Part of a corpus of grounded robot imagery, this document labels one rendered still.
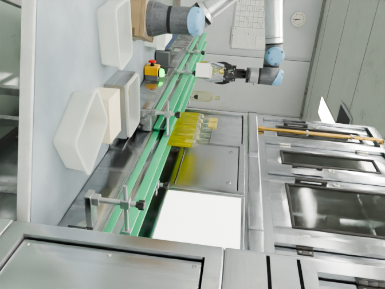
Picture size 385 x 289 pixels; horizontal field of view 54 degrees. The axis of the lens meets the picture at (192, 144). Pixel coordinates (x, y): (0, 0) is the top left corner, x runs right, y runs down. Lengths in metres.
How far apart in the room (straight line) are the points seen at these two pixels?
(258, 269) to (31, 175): 0.59
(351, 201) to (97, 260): 1.26
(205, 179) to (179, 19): 0.70
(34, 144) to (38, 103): 0.10
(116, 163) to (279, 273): 0.82
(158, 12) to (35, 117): 0.83
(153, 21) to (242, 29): 5.97
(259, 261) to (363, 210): 1.01
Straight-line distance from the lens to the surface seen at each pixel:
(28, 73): 0.98
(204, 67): 1.71
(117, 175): 1.37
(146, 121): 1.65
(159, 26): 1.65
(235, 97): 7.96
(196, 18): 1.63
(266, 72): 1.77
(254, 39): 7.60
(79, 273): 0.82
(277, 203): 1.68
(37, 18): 1.00
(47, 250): 0.89
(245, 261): 0.83
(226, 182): 1.68
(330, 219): 1.68
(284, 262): 0.85
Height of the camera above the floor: 1.22
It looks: 5 degrees down
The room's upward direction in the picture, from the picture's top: 96 degrees clockwise
